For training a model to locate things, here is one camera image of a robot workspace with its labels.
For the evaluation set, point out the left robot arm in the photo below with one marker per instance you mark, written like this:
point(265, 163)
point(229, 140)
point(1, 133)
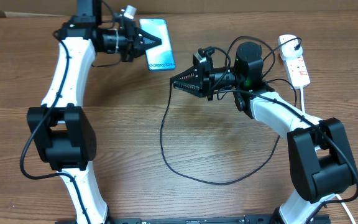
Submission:
point(62, 141)

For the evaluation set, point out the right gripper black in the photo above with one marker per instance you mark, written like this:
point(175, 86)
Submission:
point(206, 74)

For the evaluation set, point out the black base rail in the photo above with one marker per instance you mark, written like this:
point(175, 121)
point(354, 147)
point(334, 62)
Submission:
point(248, 219)

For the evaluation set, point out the Samsung Galaxy smartphone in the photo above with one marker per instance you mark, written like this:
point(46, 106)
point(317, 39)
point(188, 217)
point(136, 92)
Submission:
point(160, 57)

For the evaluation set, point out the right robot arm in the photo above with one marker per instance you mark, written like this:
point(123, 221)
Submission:
point(321, 162)

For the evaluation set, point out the white charger plug adapter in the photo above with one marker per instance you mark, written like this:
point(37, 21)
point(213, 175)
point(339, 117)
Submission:
point(290, 46)

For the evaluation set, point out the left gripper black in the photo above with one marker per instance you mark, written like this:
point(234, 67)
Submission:
point(133, 35)

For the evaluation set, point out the white power strip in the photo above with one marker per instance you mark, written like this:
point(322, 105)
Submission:
point(297, 72)

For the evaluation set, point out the brown cardboard backdrop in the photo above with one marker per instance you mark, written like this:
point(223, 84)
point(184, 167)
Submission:
point(68, 7)

